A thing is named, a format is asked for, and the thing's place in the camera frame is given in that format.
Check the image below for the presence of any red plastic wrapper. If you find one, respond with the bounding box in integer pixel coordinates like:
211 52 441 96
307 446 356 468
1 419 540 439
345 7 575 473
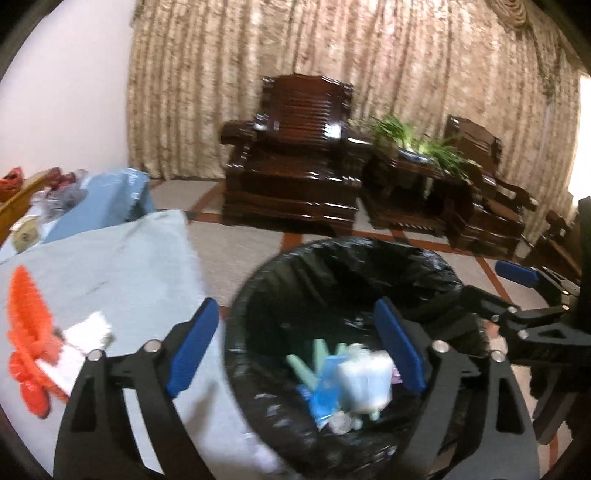
8 353 65 418

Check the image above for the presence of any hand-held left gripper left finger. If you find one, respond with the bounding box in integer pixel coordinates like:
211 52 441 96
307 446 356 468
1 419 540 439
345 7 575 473
53 298 220 480

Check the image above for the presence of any wooden television cabinet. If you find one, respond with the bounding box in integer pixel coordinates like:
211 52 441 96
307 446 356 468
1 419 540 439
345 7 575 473
0 168 51 245

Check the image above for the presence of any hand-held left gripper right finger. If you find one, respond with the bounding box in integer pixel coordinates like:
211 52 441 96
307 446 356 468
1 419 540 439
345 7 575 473
373 298 541 480

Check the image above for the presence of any white paper slip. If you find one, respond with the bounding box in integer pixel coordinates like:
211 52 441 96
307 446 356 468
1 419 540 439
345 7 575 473
34 344 88 398

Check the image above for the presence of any white tissue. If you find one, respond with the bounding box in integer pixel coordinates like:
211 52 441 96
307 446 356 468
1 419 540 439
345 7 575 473
65 311 114 356

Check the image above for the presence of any red plastic bag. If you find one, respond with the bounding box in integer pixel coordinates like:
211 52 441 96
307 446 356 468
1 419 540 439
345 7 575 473
0 167 24 204

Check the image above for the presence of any green plant in porcelain pot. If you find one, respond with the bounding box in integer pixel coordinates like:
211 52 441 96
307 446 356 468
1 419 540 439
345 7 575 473
369 115 469 178

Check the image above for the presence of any glass fruit bowl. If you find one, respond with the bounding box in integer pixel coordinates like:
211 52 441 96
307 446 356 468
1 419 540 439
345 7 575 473
34 168 90 217

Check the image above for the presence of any black bag trash bin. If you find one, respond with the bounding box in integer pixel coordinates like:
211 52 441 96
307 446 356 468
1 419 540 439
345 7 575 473
224 236 490 478

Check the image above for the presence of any blue plastic bag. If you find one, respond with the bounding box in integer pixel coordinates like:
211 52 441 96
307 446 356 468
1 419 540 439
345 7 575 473
298 355 352 432

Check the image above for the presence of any bright window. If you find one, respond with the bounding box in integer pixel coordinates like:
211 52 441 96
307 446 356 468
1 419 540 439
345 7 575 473
568 74 591 195

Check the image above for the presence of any golden tissue box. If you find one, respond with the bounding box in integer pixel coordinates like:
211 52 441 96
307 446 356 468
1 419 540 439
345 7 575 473
9 217 44 252

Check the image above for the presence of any white plastic wrapper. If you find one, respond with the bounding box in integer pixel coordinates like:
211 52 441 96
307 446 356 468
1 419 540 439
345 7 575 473
337 348 395 414

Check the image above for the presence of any dark wooden armchair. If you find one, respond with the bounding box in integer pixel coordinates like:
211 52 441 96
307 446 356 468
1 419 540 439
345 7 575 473
219 74 372 236
443 115 539 259

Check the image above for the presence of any beige floral curtain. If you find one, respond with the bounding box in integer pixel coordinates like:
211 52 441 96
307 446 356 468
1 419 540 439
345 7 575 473
126 0 587 259

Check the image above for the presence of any grey tablecloth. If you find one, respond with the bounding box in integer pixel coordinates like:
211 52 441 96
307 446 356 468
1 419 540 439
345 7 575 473
0 210 259 472

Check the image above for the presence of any orange plastic brush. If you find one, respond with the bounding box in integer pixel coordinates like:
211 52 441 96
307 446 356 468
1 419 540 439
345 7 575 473
7 267 63 365

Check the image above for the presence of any dark wooden side table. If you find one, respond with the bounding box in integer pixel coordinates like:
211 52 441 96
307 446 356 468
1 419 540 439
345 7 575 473
362 148 472 236

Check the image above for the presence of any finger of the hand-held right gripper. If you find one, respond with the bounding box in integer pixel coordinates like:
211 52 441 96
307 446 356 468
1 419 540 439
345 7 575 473
462 285 578 356
495 260 581 308

